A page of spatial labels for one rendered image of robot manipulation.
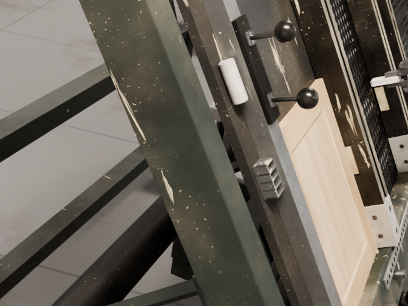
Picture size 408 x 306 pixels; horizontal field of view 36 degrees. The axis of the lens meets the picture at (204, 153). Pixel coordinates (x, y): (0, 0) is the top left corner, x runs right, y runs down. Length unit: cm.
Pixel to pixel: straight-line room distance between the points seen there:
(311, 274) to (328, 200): 22
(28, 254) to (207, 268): 165
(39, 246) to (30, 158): 99
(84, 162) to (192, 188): 259
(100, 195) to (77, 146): 78
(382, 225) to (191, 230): 78
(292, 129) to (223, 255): 40
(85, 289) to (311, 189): 66
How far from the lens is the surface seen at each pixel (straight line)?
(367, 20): 198
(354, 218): 160
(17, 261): 260
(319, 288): 131
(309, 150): 140
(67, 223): 278
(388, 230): 170
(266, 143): 118
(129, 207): 320
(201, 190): 96
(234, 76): 112
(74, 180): 338
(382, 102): 205
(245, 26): 115
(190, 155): 94
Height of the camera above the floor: 187
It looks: 30 degrees down
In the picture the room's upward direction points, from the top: 9 degrees clockwise
